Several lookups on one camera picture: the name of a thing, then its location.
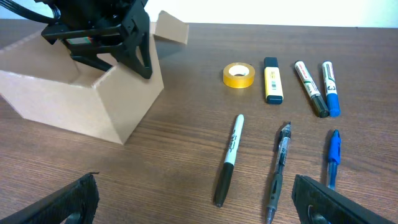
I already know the yellow highlighter black cap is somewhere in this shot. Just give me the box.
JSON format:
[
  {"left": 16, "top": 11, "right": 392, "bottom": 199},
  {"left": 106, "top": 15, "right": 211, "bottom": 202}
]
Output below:
[{"left": 264, "top": 57, "right": 284, "bottom": 105}]

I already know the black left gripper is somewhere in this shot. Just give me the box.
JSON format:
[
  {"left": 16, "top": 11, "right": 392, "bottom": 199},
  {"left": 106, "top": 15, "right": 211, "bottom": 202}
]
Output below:
[{"left": 42, "top": 0, "right": 152, "bottom": 79}]

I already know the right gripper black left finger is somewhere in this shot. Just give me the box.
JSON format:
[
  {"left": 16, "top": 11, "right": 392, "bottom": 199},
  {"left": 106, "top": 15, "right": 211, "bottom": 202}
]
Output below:
[{"left": 1, "top": 172, "right": 100, "bottom": 224}]

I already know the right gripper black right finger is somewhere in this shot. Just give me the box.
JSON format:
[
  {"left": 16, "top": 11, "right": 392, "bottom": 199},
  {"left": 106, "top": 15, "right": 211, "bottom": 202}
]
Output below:
[{"left": 292, "top": 174, "right": 394, "bottom": 224}]

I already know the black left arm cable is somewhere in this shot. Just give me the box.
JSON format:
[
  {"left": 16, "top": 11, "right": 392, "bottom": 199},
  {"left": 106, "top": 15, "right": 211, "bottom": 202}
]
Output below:
[{"left": 0, "top": 0, "right": 62, "bottom": 25}]

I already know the blue whiteboard marker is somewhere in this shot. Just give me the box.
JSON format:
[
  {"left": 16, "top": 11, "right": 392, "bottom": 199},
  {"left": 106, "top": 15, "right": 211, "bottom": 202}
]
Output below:
[{"left": 322, "top": 61, "right": 341, "bottom": 117}]

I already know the brown cardboard box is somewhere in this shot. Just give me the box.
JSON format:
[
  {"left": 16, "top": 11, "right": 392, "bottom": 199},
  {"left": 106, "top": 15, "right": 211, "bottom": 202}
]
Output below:
[{"left": 1, "top": 11, "right": 189, "bottom": 144}]

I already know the yellow tape roll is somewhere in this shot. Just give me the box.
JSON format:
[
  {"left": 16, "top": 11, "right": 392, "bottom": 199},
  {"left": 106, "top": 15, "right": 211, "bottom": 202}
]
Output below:
[{"left": 223, "top": 62, "right": 255, "bottom": 88}]

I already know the blue gel pen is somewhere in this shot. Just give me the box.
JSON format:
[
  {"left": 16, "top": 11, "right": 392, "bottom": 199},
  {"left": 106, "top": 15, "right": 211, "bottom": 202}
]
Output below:
[{"left": 327, "top": 129, "right": 341, "bottom": 190}]

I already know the black gel pen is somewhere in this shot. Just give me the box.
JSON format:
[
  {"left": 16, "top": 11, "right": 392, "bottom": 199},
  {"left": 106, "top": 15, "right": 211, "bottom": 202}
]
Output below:
[{"left": 266, "top": 121, "right": 292, "bottom": 224}]

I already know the black sharpie marker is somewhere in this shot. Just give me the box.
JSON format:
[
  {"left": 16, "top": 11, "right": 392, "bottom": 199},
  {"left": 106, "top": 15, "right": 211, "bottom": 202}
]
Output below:
[{"left": 214, "top": 114, "right": 244, "bottom": 208}]

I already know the black whiteboard marker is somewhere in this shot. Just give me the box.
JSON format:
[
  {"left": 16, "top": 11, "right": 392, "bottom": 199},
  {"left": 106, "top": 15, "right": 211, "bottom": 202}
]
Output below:
[{"left": 294, "top": 60, "right": 330, "bottom": 118}]

